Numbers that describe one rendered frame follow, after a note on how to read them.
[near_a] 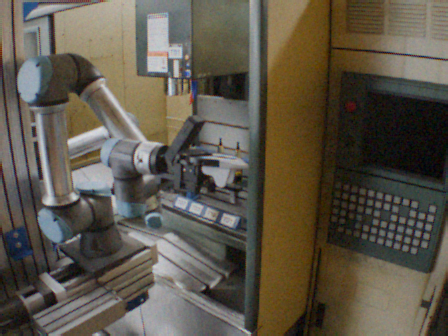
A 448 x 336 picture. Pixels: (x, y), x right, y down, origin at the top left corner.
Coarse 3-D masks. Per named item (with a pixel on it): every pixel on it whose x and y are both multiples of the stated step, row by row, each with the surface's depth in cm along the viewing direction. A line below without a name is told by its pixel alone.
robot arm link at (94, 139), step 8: (136, 120) 164; (96, 128) 162; (104, 128) 160; (80, 136) 160; (88, 136) 160; (96, 136) 160; (104, 136) 160; (72, 144) 159; (80, 144) 159; (88, 144) 160; (96, 144) 161; (72, 152) 159; (80, 152) 161
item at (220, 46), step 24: (144, 0) 192; (168, 0) 181; (192, 0) 173; (216, 0) 185; (240, 0) 200; (144, 24) 196; (168, 24) 185; (192, 24) 177; (216, 24) 189; (240, 24) 204; (144, 48) 201; (192, 48) 180; (216, 48) 193; (240, 48) 209; (144, 72) 206; (168, 72) 194; (192, 72) 184; (216, 72) 197; (240, 72) 214
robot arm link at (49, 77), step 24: (24, 72) 89; (48, 72) 88; (72, 72) 96; (24, 96) 90; (48, 96) 91; (48, 120) 94; (48, 144) 96; (48, 168) 98; (48, 192) 101; (72, 192) 104; (48, 216) 100; (72, 216) 103
